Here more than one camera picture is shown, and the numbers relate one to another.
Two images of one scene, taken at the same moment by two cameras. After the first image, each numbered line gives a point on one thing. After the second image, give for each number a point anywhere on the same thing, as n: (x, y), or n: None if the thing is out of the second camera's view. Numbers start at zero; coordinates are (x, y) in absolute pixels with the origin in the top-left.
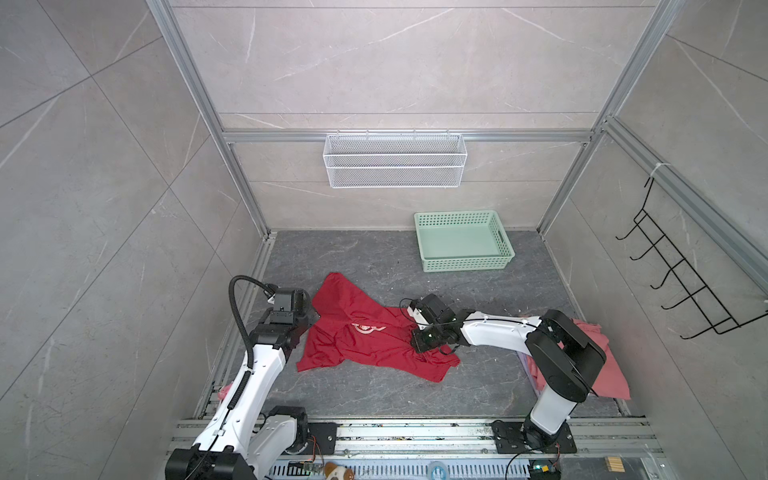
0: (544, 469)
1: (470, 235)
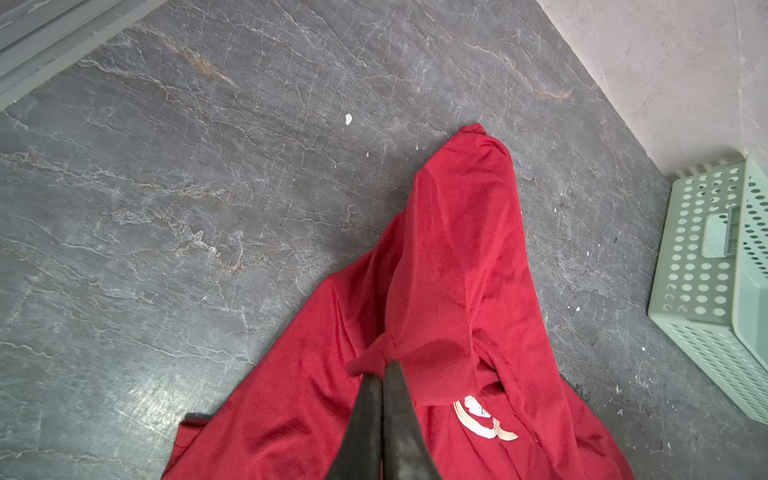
0: None
1: (709, 288)
